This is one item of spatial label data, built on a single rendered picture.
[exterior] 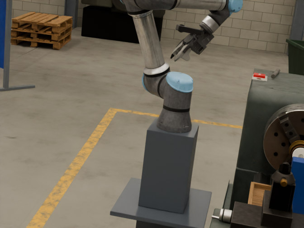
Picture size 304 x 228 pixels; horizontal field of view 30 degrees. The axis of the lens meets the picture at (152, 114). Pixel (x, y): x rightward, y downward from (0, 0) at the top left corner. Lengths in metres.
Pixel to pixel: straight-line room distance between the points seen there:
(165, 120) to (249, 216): 0.60
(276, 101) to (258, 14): 9.74
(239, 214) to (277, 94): 0.83
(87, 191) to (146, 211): 1.97
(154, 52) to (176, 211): 0.69
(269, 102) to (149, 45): 0.65
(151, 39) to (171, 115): 0.33
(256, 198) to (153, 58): 0.73
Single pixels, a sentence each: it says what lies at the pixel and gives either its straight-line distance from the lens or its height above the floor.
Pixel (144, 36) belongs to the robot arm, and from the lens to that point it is 2.39.
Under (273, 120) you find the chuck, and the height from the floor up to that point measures 1.17.
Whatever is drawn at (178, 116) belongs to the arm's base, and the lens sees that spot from 2.38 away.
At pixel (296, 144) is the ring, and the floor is 1.11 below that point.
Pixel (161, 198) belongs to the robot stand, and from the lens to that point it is 2.47.
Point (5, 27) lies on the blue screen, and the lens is 6.91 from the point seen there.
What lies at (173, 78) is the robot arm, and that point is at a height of 1.32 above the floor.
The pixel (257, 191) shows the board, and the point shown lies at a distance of 2.49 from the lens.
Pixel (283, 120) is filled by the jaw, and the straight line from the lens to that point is 2.52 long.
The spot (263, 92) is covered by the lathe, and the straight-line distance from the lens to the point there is 2.70.
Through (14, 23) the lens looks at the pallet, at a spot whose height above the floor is 0.36.
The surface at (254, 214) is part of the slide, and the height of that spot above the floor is 0.97.
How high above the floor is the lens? 1.83
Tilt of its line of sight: 16 degrees down
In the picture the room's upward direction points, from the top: 7 degrees clockwise
